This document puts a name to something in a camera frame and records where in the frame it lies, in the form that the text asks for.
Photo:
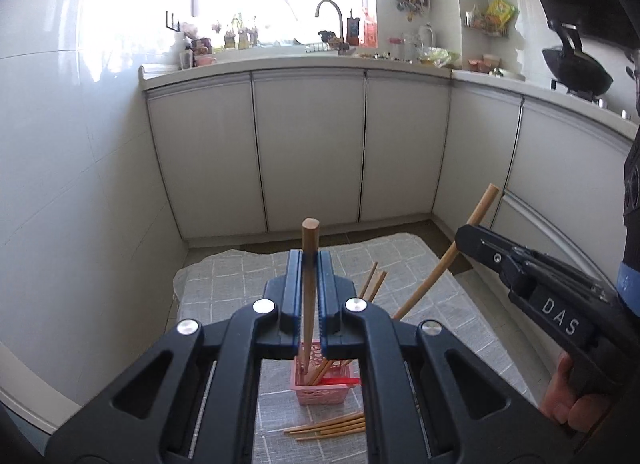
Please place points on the green leafy vegetables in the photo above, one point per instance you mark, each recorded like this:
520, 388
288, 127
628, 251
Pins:
440, 57

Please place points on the white kitchen base cabinets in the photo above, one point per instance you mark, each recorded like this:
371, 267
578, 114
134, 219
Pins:
310, 144

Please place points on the gas stove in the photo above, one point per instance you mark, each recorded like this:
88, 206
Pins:
595, 97

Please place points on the clear glass kettle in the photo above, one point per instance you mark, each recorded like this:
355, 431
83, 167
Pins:
427, 37

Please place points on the pink perforated utensil holder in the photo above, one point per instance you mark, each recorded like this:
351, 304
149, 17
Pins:
320, 396

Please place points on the jar with pink lid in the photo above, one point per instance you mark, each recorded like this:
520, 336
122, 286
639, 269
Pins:
397, 48

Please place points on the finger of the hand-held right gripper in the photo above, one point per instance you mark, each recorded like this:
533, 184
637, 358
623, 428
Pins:
482, 249

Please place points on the black wok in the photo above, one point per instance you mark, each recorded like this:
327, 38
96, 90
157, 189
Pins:
580, 74

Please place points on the person's right hand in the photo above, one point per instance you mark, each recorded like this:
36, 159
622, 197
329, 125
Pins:
557, 394

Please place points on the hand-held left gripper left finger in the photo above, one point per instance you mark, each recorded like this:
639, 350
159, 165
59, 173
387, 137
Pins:
295, 294

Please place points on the curved metal faucet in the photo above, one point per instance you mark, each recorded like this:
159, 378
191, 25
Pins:
341, 19

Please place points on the yellow green snack packet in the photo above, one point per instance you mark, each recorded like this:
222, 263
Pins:
502, 10

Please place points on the grey checked tablecloth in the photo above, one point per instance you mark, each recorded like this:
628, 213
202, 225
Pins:
400, 256

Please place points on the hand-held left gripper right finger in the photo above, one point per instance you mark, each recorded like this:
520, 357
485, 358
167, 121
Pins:
326, 294

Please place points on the dark bottle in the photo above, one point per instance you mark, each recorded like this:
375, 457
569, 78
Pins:
354, 27

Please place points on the red bottle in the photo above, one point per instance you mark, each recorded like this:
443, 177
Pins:
371, 29

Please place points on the wall spice rack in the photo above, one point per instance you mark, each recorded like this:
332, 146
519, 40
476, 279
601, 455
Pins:
480, 24

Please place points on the pile of wooden chopsticks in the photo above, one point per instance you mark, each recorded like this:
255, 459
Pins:
335, 426

